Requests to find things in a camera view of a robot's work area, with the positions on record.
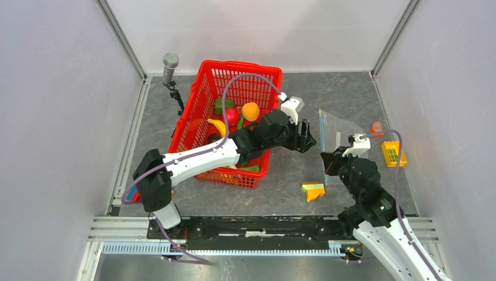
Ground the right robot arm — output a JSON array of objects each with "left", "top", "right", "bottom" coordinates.
[{"left": 320, "top": 118, "right": 450, "bottom": 280}]

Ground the red plastic basket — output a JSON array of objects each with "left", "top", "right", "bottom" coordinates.
[{"left": 167, "top": 59, "right": 284, "bottom": 190}]

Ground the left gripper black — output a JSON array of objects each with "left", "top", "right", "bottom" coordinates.
[{"left": 264, "top": 116, "right": 316, "bottom": 153}]

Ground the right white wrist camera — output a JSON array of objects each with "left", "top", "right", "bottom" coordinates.
[{"left": 342, "top": 133, "right": 371, "bottom": 157}]

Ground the grey microphone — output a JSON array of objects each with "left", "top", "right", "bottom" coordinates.
[{"left": 162, "top": 52, "right": 179, "bottom": 85}]

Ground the clear zip top bag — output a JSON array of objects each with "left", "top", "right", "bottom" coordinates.
[{"left": 319, "top": 109, "right": 368, "bottom": 187}]

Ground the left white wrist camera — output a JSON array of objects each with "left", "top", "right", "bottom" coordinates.
[{"left": 278, "top": 92, "right": 305, "bottom": 125}]

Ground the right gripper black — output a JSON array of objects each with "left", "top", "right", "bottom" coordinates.
[{"left": 320, "top": 145, "right": 361, "bottom": 200}]

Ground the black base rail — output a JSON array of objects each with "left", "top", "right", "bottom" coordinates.
[{"left": 166, "top": 215, "right": 364, "bottom": 253}]

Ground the yellow banana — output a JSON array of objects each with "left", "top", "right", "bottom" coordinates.
[{"left": 207, "top": 119, "right": 226, "bottom": 138}]

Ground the blue toy brick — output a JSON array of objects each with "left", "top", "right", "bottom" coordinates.
[{"left": 125, "top": 186, "right": 140, "bottom": 202}]

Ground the yellow orange toy sandwich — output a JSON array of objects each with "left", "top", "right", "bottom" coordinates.
[{"left": 301, "top": 181, "right": 326, "bottom": 202}]

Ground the yellow window toy block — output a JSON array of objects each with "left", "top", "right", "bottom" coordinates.
[{"left": 381, "top": 140, "right": 399, "bottom": 167}]

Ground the dark purple plum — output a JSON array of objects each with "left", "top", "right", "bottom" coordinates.
[{"left": 207, "top": 133, "right": 222, "bottom": 144}]

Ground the green cucumber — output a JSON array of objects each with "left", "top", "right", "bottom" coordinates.
[{"left": 240, "top": 165, "right": 260, "bottom": 173}]

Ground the yellow orange peach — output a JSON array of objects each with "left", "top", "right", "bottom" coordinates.
[{"left": 241, "top": 102, "right": 260, "bottom": 122}]

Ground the red apple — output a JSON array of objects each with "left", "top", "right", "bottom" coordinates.
[{"left": 225, "top": 108, "right": 240, "bottom": 126}]

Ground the orange half-round block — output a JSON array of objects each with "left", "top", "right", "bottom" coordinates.
[{"left": 370, "top": 121, "right": 384, "bottom": 138}]

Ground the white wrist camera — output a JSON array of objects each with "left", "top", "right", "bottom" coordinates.
[
  {"left": 342, "top": 133, "right": 371, "bottom": 157},
  {"left": 278, "top": 92, "right": 305, "bottom": 125}
]

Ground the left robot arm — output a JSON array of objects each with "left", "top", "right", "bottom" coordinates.
[{"left": 132, "top": 109, "right": 316, "bottom": 239}]

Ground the long green chili pepper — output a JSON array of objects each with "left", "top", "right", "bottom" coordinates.
[{"left": 237, "top": 115, "right": 244, "bottom": 129}]

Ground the green bell pepper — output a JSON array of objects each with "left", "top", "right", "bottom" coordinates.
[{"left": 213, "top": 97, "right": 235, "bottom": 115}]

